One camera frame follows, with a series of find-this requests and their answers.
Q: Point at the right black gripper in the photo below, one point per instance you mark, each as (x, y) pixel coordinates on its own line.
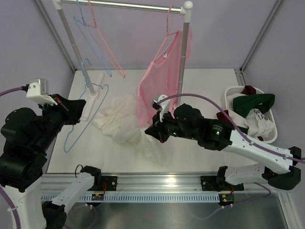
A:
(157, 129)

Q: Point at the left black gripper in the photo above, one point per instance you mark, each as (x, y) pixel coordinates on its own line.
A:
(72, 109)

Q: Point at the cream white t shirt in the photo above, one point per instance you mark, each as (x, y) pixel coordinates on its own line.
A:
(120, 123)

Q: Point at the light blue hanger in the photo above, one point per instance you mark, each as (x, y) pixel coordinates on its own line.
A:
(87, 115)
(83, 28)

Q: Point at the green and white t shirt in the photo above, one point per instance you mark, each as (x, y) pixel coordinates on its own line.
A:
(249, 112)

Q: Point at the pink hanger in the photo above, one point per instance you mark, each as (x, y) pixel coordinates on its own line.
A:
(167, 33)
(105, 47)

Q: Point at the dark red t shirt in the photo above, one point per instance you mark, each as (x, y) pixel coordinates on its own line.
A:
(229, 95)

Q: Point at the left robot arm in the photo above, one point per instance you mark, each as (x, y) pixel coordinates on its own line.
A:
(28, 136)

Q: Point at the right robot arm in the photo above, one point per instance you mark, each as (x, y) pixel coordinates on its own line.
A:
(273, 165)

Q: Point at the pink t shirt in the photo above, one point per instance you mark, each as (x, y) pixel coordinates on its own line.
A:
(161, 77)

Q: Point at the silver white clothes rack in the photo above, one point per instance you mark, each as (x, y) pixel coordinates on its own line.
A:
(185, 11)

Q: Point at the white plastic basket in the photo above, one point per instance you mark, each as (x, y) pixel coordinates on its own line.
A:
(261, 125)

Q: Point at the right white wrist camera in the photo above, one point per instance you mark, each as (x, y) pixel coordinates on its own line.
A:
(162, 105)

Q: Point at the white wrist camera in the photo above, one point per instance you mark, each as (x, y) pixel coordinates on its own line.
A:
(162, 105)
(37, 91)

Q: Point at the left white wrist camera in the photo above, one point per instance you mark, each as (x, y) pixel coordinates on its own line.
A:
(37, 91)

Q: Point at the aluminium mounting rail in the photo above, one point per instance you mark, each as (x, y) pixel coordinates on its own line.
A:
(138, 182)

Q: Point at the white slotted cable duct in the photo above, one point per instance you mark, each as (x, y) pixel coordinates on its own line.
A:
(149, 198)

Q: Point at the right aluminium frame post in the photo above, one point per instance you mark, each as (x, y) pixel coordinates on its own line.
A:
(239, 72)

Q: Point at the aluminium frame post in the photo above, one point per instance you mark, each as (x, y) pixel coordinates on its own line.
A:
(50, 26)
(239, 72)

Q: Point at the left aluminium frame post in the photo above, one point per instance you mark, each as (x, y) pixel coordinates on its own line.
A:
(50, 26)

